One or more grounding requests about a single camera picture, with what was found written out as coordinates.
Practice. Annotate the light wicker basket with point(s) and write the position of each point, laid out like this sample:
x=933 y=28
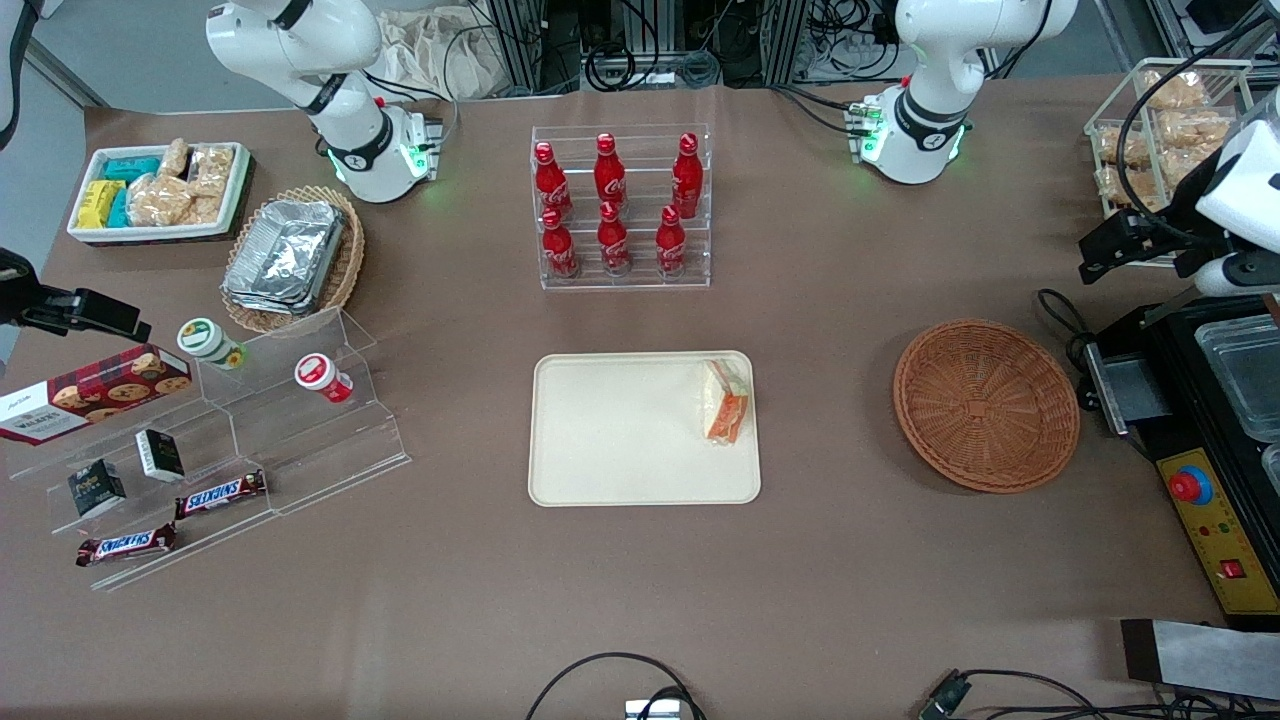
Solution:
x=350 y=270

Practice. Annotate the white snack bin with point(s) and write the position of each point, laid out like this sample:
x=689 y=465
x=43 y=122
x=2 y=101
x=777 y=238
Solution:
x=150 y=234

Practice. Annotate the red cola bottle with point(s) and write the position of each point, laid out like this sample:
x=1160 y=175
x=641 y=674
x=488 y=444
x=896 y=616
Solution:
x=559 y=250
x=550 y=185
x=671 y=245
x=687 y=180
x=613 y=245
x=609 y=180

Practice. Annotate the clear plastic container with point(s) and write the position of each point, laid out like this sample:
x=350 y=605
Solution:
x=1245 y=375

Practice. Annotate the brown wicker basket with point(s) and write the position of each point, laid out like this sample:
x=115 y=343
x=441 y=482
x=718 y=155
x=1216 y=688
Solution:
x=985 y=405

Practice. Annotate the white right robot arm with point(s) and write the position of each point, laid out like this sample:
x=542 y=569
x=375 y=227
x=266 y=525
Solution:
x=350 y=150

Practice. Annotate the aluminium foil container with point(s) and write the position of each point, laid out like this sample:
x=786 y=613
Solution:
x=285 y=255

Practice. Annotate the clear acrylic bottle rack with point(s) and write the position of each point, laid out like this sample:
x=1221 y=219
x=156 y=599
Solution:
x=640 y=275

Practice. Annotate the grey metal plate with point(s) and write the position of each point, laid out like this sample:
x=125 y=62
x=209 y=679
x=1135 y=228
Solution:
x=1210 y=655

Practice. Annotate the black box gold print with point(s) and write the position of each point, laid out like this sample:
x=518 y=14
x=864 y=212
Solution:
x=97 y=489

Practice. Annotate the small silver device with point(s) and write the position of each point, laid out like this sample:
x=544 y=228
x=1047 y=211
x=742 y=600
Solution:
x=652 y=710

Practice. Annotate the red emergency stop button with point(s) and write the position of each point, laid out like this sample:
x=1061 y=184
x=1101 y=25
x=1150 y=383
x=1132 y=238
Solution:
x=1190 y=486

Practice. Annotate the triangle sandwich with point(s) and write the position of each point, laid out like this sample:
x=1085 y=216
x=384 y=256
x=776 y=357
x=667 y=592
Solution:
x=725 y=405

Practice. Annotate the red rocker switch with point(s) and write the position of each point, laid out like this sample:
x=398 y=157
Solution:
x=1231 y=569

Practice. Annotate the yellow snack pack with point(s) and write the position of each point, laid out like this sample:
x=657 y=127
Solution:
x=97 y=203

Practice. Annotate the snickers chocolate bar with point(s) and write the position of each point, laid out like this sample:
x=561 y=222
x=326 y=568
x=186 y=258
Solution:
x=127 y=545
x=220 y=494

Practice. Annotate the packaged bread roll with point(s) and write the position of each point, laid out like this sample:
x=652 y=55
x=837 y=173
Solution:
x=1195 y=128
x=1115 y=185
x=1175 y=90
x=1125 y=147

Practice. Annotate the cream plastic tray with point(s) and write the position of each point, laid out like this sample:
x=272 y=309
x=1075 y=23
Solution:
x=620 y=430

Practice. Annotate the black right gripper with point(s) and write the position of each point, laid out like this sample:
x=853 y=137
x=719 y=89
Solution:
x=12 y=288

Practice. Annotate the red tartan cookie box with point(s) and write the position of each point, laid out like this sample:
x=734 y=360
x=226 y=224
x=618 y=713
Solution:
x=100 y=395

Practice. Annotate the rice cracker bag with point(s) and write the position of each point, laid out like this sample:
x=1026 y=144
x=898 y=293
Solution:
x=212 y=170
x=160 y=200
x=205 y=210
x=175 y=158

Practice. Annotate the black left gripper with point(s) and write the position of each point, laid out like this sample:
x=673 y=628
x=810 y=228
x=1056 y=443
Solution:
x=1178 y=222

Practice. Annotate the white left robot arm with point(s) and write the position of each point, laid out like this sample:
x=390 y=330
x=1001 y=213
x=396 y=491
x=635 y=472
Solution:
x=930 y=140

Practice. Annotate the aluminium profile post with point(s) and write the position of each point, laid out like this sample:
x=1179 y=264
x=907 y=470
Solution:
x=785 y=35
x=518 y=40

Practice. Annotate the red lid cup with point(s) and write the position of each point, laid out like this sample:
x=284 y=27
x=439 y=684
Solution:
x=318 y=375

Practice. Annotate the teal snack pack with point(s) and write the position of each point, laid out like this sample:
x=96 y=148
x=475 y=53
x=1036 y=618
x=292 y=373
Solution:
x=130 y=167
x=119 y=208

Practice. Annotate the clear acrylic stepped shelf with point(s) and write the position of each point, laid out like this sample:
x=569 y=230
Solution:
x=320 y=450

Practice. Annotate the black sealing machine yellow panel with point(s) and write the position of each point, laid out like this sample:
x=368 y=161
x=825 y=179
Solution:
x=1215 y=520

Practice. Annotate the black box white label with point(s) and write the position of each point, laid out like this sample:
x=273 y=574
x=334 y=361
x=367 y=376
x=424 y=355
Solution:
x=160 y=456

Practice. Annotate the beige cloth bag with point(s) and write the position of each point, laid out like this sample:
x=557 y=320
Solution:
x=430 y=50

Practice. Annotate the green lid cup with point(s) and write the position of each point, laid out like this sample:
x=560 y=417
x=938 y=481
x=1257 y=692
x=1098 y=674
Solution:
x=205 y=340

